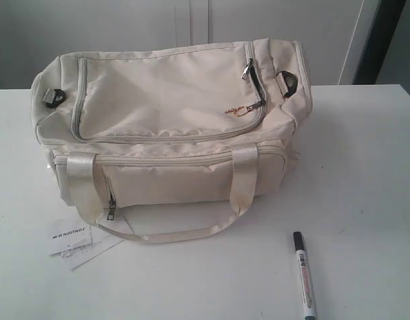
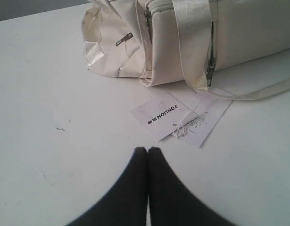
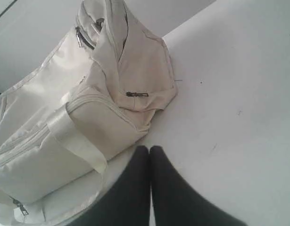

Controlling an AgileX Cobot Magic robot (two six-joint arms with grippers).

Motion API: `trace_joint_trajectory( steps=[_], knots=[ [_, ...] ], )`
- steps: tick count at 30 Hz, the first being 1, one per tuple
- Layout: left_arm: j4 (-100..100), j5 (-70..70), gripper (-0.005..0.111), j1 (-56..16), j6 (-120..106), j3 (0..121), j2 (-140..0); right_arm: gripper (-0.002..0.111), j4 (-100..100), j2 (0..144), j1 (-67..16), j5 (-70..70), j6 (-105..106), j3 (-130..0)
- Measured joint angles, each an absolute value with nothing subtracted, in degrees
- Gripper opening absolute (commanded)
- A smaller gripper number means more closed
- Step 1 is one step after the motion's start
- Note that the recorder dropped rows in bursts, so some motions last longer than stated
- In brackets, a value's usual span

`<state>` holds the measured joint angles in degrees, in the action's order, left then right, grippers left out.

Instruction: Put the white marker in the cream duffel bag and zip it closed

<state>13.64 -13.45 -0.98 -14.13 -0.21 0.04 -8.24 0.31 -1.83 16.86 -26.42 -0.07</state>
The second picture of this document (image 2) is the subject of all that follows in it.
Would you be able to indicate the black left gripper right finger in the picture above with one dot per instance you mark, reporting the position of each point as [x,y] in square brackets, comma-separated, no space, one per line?
[170,202]

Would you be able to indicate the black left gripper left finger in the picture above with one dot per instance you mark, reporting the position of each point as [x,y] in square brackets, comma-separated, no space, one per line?
[125,203]

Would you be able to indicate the cream fabric duffel bag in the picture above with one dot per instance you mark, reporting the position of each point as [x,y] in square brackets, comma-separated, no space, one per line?
[164,41]

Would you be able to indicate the white Tonlion hang tag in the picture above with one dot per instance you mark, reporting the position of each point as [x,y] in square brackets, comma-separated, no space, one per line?
[163,115]

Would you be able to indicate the white rear hang tag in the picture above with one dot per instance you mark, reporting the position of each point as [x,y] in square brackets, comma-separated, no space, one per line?
[203,113]

